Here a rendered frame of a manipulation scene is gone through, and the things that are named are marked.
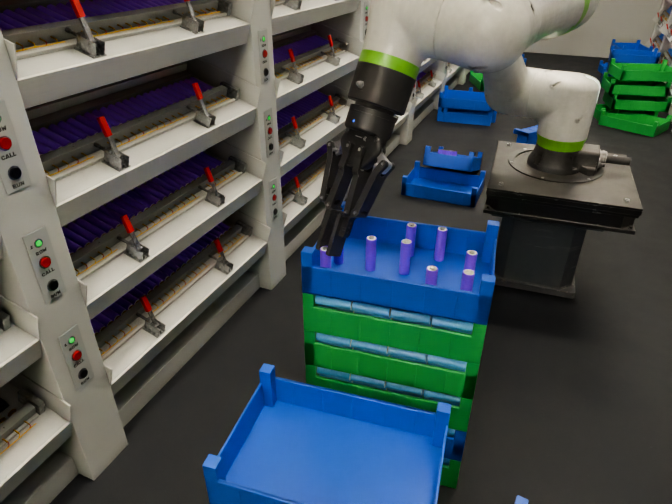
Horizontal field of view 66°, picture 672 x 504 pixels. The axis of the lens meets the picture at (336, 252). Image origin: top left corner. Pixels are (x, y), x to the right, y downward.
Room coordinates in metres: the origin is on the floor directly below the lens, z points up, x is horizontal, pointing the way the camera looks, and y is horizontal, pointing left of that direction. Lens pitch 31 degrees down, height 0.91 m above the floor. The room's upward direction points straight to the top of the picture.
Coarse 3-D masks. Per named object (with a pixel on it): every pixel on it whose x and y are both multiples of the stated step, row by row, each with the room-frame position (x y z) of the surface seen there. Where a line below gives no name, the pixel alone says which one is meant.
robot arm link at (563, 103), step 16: (544, 80) 1.39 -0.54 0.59; (560, 80) 1.36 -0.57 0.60; (576, 80) 1.35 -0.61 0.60; (592, 80) 1.35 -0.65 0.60; (544, 96) 1.37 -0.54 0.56; (560, 96) 1.35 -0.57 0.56; (576, 96) 1.33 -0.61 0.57; (592, 96) 1.33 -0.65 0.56; (528, 112) 1.40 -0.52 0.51; (544, 112) 1.37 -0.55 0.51; (560, 112) 1.34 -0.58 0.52; (576, 112) 1.33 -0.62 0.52; (592, 112) 1.34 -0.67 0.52; (544, 128) 1.37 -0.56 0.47; (560, 128) 1.34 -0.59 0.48; (576, 128) 1.33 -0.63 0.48; (544, 144) 1.37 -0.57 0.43; (560, 144) 1.34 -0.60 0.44; (576, 144) 1.33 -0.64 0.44
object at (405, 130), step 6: (414, 96) 2.64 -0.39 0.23; (414, 102) 2.65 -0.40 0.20; (408, 114) 2.57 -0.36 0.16; (408, 120) 2.57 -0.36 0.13; (402, 126) 2.58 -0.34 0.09; (408, 126) 2.58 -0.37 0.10; (396, 132) 2.59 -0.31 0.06; (402, 132) 2.58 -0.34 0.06; (408, 132) 2.58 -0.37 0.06; (402, 138) 2.58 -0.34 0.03; (408, 138) 2.59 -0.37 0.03
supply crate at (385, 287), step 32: (384, 224) 0.87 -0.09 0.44; (416, 224) 0.85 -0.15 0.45; (352, 256) 0.82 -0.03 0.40; (384, 256) 0.82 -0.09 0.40; (416, 256) 0.82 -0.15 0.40; (448, 256) 0.82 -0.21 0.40; (480, 256) 0.82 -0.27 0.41; (320, 288) 0.70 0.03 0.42; (352, 288) 0.69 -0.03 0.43; (384, 288) 0.67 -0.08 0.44; (416, 288) 0.66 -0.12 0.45; (448, 288) 0.64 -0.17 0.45; (480, 288) 0.63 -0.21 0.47; (480, 320) 0.63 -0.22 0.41
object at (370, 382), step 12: (324, 372) 0.71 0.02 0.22; (336, 372) 0.70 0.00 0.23; (360, 384) 0.70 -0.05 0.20; (372, 384) 0.68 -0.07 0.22; (384, 384) 0.68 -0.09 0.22; (396, 384) 0.67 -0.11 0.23; (420, 396) 0.66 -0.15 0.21; (432, 396) 0.65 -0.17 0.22; (444, 396) 0.65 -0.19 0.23; (456, 396) 0.64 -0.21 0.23
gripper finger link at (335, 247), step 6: (336, 222) 0.73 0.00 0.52; (336, 228) 0.73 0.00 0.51; (336, 234) 0.72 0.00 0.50; (330, 240) 0.72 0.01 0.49; (336, 240) 0.72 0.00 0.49; (342, 240) 0.73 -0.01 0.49; (330, 246) 0.72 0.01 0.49; (336, 246) 0.72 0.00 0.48; (342, 246) 0.73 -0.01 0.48; (330, 252) 0.71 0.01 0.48; (336, 252) 0.72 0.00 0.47
